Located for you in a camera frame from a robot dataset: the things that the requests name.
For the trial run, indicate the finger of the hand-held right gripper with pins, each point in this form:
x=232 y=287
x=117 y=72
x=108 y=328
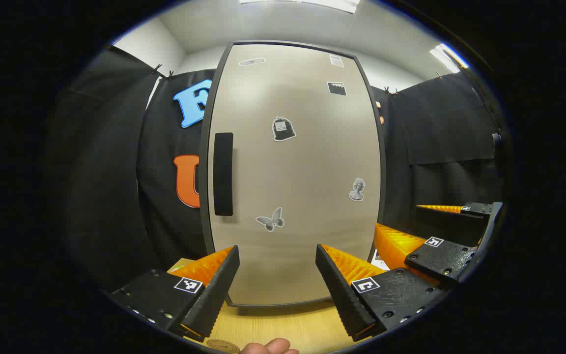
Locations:
x=447 y=223
x=442 y=260

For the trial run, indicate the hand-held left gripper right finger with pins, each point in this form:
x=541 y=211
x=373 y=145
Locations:
x=339 y=290

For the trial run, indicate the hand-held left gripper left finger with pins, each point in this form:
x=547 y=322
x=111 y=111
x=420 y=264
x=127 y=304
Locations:
x=216 y=290

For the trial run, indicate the round brown coaster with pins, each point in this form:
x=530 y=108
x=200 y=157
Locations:
x=224 y=346

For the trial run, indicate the dark grey cabinet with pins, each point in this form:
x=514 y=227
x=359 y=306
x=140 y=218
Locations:
x=205 y=172

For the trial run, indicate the white book with photo cover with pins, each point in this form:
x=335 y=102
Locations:
x=379 y=260

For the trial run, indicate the black backdrop cloth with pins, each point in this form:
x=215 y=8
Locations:
x=106 y=172

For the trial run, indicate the small ceiling light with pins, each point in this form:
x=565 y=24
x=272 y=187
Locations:
x=447 y=56

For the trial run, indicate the long ceiling light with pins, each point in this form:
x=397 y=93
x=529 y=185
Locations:
x=312 y=4

